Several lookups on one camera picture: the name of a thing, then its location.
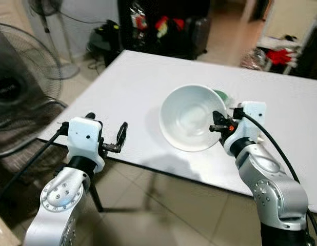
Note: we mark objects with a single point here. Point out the large black standing fan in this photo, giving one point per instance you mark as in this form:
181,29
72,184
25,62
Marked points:
20,87

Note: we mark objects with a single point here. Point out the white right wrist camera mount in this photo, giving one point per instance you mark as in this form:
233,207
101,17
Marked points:
251,120

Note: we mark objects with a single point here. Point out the black cabinet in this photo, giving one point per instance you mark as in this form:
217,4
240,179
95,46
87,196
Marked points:
163,10

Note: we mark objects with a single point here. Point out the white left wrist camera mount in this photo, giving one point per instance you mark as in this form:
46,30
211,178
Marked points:
84,138

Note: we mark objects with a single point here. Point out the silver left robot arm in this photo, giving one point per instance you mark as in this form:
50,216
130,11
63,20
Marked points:
61,195

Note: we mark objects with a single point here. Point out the green round cup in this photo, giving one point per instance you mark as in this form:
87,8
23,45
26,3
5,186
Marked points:
221,95

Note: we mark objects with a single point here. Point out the black table leg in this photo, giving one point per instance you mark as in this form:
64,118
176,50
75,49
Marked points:
96,197

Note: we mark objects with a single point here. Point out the low white side table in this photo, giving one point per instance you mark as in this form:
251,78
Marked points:
274,43

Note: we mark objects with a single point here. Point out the dark furniture block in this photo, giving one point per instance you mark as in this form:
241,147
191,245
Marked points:
310,54

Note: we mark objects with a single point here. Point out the grey pedestal fan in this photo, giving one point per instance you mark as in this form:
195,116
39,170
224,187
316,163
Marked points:
45,7

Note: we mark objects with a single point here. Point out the black bag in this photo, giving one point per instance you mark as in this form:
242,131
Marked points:
104,43

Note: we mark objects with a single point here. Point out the dark metal chair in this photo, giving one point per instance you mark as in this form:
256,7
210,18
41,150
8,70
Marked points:
15,154

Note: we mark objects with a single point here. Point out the white ceramic bowl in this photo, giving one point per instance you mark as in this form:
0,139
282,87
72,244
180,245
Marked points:
189,118

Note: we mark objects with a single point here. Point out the black suitcase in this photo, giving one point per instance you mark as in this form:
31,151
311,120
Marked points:
198,36

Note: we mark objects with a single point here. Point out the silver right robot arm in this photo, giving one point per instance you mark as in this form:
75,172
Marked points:
274,189

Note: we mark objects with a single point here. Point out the red cloth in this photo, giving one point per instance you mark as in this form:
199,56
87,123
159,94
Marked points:
279,56

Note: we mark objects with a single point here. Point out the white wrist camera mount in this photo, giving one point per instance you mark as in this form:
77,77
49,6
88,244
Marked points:
251,120
84,138

